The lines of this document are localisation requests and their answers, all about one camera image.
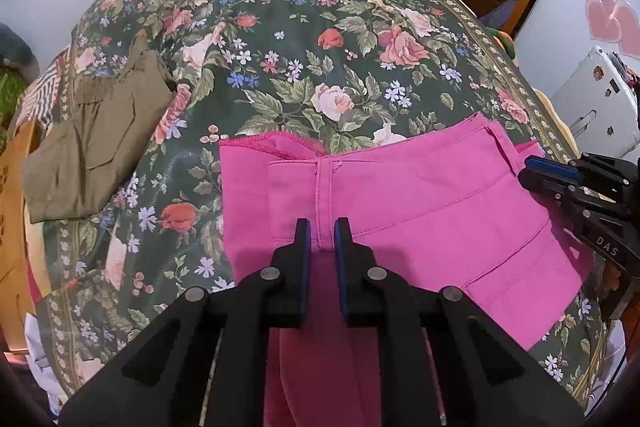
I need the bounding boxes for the striped cloth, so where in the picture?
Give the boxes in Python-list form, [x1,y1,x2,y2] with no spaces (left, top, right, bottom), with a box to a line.
[12,52,71,132]

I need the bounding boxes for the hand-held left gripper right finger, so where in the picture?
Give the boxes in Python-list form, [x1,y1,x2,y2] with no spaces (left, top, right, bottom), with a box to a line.
[334,217,586,427]

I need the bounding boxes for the small items on suitcase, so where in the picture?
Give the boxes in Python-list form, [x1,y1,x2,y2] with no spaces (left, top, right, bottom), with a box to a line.
[607,49,640,90]

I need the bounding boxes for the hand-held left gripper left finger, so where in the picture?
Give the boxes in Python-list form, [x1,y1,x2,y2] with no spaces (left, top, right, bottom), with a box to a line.
[59,218,312,427]

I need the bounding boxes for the olive green pants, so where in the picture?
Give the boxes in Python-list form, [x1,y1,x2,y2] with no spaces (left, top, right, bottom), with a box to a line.
[22,34,178,225]

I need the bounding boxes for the white cloth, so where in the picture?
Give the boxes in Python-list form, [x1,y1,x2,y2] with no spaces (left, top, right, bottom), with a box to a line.
[25,312,66,413]

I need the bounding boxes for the pink pants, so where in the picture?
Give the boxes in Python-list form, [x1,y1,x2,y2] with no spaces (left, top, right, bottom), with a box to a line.
[218,112,596,427]

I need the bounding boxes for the white refrigerator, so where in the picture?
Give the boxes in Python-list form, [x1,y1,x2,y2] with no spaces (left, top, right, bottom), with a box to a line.
[550,46,640,162]

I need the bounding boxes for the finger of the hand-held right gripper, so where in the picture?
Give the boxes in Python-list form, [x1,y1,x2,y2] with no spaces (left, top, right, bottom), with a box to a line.
[524,153,621,188]
[518,171,601,228]

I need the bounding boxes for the dark floral blanket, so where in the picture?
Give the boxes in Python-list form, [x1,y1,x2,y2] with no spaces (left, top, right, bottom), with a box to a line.
[30,0,626,408]

